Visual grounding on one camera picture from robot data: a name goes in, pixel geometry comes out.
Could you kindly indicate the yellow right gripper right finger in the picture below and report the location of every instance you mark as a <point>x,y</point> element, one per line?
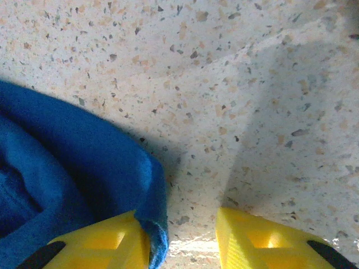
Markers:
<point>252,252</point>

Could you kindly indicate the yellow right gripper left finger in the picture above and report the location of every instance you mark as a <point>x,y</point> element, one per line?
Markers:
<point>98,252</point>

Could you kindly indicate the blue t-shirt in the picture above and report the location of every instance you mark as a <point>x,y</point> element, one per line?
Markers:
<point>70,168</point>

